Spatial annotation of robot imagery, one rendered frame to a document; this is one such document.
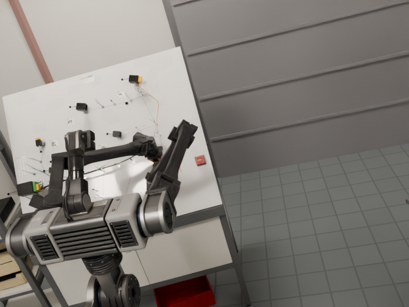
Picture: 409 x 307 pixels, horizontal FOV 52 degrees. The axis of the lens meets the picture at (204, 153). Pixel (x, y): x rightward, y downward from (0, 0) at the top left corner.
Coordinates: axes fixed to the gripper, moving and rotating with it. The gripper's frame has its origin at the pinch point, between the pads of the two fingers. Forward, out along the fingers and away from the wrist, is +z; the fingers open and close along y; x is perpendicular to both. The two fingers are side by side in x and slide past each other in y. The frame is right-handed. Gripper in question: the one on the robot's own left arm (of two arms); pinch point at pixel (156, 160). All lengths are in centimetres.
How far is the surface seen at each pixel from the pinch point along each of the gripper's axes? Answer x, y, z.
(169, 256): 40, 1, 48
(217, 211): 25.8, -32.4, 20.9
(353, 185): -48, -150, 136
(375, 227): 6, -148, 108
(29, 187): 12, 73, -2
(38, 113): -38, 74, -9
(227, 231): 30, -37, 39
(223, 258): 40, -32, 57
